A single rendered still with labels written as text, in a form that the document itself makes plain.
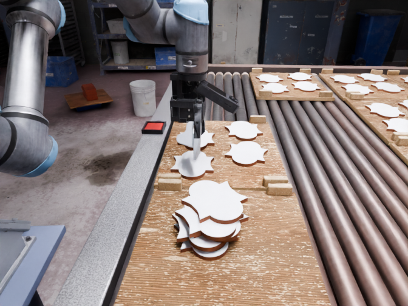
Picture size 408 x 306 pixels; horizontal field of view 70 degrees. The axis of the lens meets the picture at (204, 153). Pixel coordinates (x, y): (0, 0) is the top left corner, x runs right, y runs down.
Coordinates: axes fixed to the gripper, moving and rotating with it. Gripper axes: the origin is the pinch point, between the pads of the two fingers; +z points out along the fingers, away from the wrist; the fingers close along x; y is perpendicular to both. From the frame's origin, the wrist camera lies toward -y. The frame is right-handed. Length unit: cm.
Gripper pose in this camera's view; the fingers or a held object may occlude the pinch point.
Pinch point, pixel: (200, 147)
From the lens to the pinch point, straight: 79.4
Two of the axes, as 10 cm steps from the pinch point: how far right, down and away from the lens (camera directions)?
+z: 0.0, 8.8, 4.7
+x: -1.0, 4.7, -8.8
